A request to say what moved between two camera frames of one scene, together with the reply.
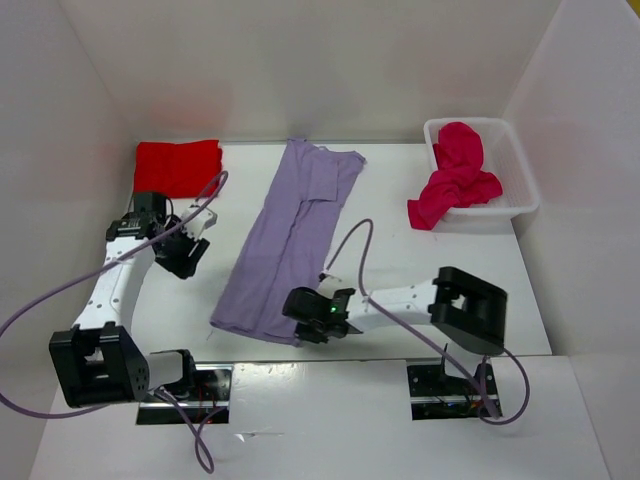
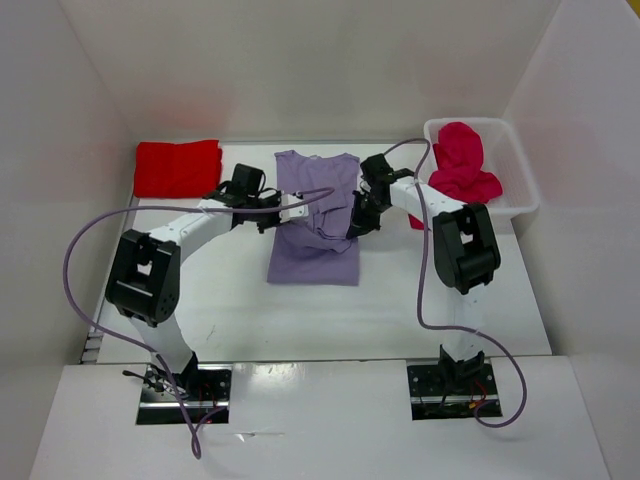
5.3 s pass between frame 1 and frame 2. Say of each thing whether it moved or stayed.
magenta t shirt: stayed
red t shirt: stayed
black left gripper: moved
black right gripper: moved
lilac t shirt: moved
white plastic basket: stayed
